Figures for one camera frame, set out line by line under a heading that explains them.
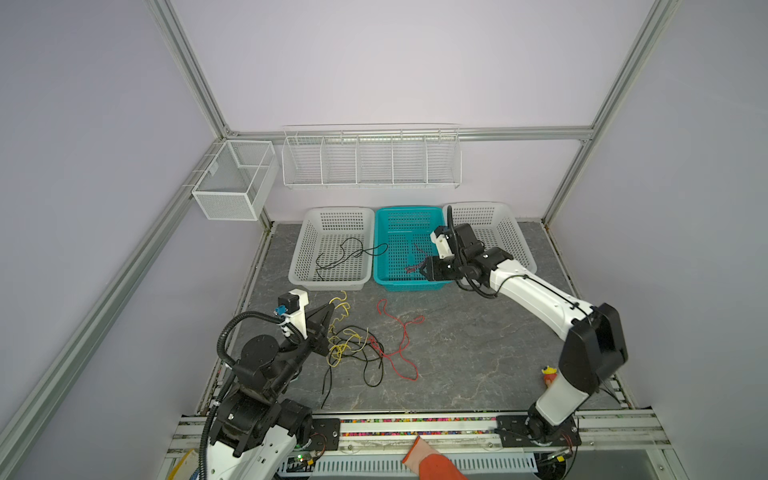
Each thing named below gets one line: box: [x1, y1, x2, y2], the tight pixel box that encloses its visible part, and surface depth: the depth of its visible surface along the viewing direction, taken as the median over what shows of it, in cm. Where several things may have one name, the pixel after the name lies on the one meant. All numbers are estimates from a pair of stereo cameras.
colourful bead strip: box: [340, 417, 497, 437], surface depth 79 cm
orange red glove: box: [402, 435, 468, 480], surface depth 71 cm
